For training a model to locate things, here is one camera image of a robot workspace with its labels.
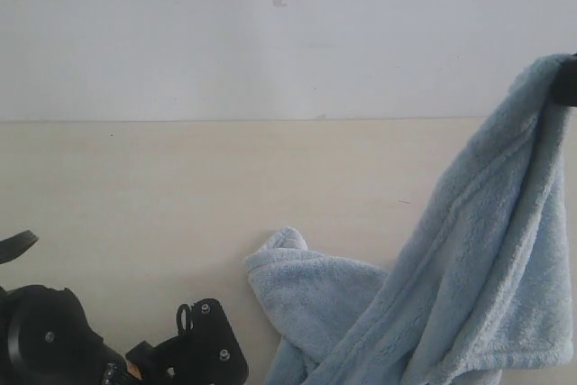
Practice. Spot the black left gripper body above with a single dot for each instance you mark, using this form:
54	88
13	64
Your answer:
46	339

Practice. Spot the light blue terry towel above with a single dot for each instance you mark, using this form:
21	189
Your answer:
482	285

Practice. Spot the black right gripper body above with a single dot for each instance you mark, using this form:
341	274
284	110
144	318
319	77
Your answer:
564	85

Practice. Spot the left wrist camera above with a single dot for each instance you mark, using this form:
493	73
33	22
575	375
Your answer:
204	351

